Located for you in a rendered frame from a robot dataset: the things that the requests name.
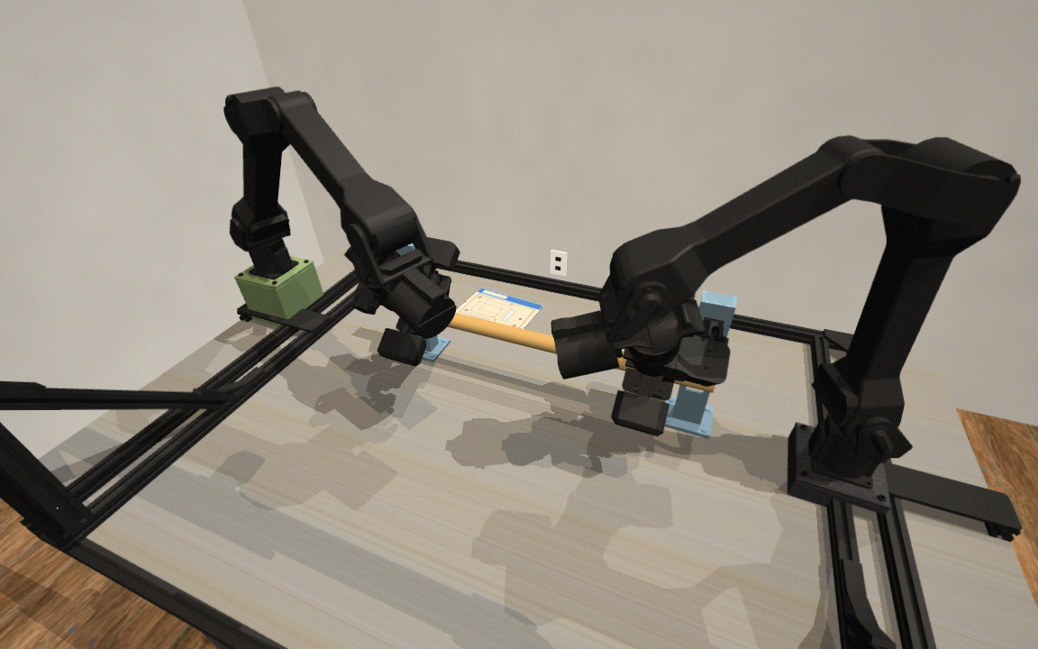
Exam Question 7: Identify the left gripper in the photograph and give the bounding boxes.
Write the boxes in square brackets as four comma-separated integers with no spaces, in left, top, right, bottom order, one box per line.
[378,237,460,366]

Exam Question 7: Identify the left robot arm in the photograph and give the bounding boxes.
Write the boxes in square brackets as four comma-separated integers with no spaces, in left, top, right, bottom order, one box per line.
[223,87,457,339]

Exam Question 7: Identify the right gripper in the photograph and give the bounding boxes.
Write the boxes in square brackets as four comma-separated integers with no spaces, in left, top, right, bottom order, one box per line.
[611,348,679,436]

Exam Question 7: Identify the long wooden rail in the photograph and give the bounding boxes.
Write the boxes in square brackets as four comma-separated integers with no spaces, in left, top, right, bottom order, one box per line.
[447,313,715,393]

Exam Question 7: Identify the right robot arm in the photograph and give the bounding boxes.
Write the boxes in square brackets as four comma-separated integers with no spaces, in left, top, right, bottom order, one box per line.
[551,135,1021,489]

